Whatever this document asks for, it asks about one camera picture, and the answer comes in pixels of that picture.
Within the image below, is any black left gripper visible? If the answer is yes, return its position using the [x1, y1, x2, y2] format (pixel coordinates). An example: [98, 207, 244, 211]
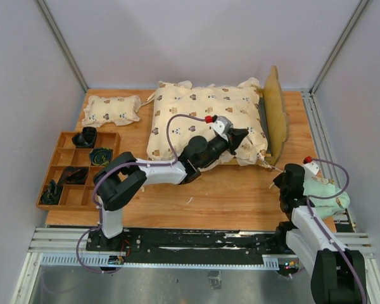
[199, 129, 249, 168]

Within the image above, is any wooden pet bed frame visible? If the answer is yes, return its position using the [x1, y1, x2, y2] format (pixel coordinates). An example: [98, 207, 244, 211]
[221, 65, 291, 168]

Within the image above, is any cream animal print mattress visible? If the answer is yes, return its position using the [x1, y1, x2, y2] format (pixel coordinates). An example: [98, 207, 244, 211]
[146, 77, 269, 168]

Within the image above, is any small animal print pillow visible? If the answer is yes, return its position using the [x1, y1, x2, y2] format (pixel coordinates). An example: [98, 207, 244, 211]
[82, 96, 142, 128]

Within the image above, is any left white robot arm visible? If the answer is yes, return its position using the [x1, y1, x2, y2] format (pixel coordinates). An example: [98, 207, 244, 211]
[90, 127, 248, 251]

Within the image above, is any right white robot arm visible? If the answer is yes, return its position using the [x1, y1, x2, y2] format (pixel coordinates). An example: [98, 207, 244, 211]
[273, 156, 368, 303]

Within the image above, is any mint green cloth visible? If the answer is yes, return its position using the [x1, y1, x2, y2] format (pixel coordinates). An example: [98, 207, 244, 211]
[303, 176, 350, 219]

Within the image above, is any rolled dark green sock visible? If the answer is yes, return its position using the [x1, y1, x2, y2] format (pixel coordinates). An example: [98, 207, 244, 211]
[89, 148, 113, 167]

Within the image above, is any black rolled sock top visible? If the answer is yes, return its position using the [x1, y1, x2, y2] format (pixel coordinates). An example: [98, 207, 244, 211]
[72, 127, 98, 148]

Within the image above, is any dark folded sock middle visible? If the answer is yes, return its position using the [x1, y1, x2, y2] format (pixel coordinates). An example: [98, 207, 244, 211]
[57, 166, 89, 187]

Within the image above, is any wooden compartment tray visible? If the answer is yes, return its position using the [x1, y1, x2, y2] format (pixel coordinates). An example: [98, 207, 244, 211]
[36, 132, 103, 211]

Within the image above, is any dark patterned sock bottom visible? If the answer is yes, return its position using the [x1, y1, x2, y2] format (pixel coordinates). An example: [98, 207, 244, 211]
[40, 179, 63, 205]

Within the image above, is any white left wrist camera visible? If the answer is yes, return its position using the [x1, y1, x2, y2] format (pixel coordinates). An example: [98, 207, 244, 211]
[205, 115, 233, 141]

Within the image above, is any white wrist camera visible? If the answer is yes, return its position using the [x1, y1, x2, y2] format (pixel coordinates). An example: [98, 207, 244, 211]
[303, 156, 319, 177]
[205, 115, 233, 141]

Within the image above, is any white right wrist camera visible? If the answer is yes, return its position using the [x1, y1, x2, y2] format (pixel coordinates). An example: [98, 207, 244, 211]
[303, 156, 319, 177]

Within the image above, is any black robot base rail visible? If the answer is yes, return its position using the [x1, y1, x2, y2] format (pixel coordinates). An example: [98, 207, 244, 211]
[85, 227, 298, 264]

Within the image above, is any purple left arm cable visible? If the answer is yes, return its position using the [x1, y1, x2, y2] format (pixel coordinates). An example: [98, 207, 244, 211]
[76, 113, 208, 275]

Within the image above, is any white slotted cable duct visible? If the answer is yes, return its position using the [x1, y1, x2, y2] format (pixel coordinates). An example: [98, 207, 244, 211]
[41, 253, 280, 270]

